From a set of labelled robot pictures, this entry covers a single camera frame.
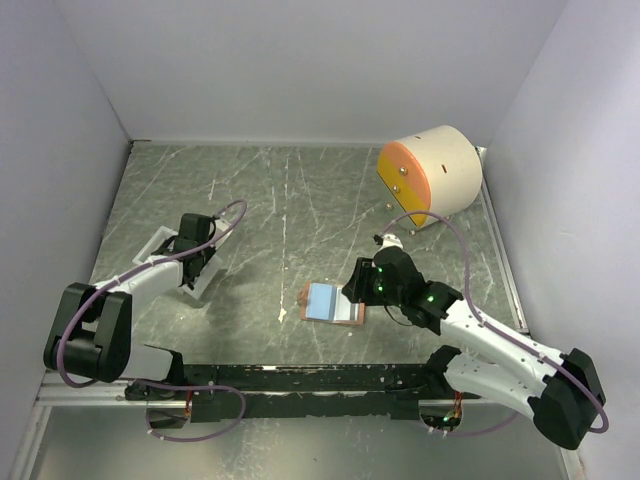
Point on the cream round drawer cabinet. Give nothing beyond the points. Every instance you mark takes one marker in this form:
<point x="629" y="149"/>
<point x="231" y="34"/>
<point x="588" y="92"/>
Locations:
<point x="438" y="170"/>

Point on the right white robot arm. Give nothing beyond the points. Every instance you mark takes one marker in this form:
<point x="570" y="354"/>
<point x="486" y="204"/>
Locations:
<point x="560" y="393"/>

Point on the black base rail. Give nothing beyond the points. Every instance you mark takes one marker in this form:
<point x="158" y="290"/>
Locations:
<point x="400" y="391"/>

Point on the white card tray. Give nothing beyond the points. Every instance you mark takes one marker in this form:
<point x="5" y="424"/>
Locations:
<point x="162" y="264"/>

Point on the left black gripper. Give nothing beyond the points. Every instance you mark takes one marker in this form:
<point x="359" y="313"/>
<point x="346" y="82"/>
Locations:
<point x="210" y="251"/>

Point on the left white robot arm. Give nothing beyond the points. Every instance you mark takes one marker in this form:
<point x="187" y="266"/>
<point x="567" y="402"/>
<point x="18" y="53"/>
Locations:
<point x="93" y="323"/>

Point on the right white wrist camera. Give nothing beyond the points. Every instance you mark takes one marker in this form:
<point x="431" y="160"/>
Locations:
<point x="387" y="240"/>

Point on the brown leather card holder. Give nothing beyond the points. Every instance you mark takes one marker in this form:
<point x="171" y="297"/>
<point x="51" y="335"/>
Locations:
<point x="316" y="302"/>

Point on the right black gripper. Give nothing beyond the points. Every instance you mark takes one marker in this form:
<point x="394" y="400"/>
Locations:
<point x="357" y="288"/>

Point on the white credit card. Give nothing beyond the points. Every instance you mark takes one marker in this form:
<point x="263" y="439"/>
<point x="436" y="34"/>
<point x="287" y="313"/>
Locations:
<point x="345" y="311"/>

